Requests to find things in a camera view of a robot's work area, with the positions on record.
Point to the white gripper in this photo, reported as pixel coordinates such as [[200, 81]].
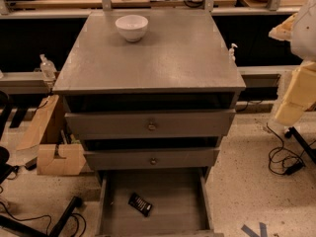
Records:
[[305, 34]]

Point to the white ceramic bowl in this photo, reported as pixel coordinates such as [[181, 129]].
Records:
[[132, 27]]

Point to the grey top drawer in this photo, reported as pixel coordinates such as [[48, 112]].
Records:
[[121, 125]]

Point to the small white pump bottle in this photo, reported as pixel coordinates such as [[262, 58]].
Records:
[[231, 51]]

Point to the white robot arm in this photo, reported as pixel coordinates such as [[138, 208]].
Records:
[[300, 30]]

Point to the black stand leg right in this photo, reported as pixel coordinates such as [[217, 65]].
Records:
[[308, 149]]

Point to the grey open bottom drawer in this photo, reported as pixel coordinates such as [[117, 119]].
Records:
[[179, 199]]

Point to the grey middle drawer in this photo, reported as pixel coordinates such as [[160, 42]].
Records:
[[151, 159]]

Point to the grey drawer cabinet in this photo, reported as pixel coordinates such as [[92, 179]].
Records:
[[181, 64]]

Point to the black chair base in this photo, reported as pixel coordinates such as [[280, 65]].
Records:
[[9, 166]]

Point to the clear sanitizer bottle left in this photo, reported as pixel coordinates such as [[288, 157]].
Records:
[[47, 68]]

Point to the cardboard box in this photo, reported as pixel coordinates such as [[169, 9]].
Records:
[[44, 135]]

